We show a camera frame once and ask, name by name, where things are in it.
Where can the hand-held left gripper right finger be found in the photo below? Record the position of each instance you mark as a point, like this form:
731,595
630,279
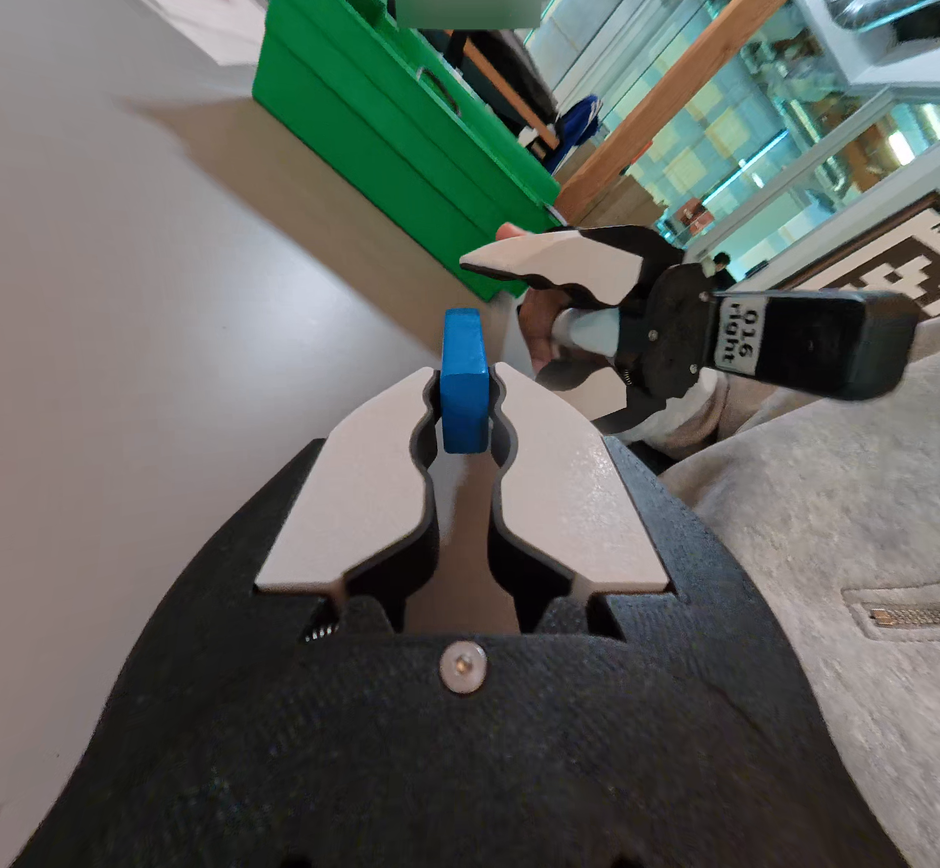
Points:
573,508

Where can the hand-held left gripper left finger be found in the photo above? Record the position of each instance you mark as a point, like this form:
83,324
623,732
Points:
352,501

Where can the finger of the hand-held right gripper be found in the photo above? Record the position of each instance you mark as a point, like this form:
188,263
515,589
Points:
609,398
573,266

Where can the blue wooden block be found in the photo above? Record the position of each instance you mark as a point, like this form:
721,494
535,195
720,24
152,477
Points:
464,398

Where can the green plastic bin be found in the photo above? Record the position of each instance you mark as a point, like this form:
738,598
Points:
367,133

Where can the person's right hand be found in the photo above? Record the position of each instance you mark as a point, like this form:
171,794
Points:
536,328

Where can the framed marker sign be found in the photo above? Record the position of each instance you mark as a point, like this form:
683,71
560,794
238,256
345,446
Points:
881,258

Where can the blue jacket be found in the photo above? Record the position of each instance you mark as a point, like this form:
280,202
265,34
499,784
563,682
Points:
576,126

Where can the wooden desk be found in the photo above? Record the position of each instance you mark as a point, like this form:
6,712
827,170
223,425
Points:
514,100

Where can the wooden post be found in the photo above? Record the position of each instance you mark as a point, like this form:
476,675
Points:
705,53

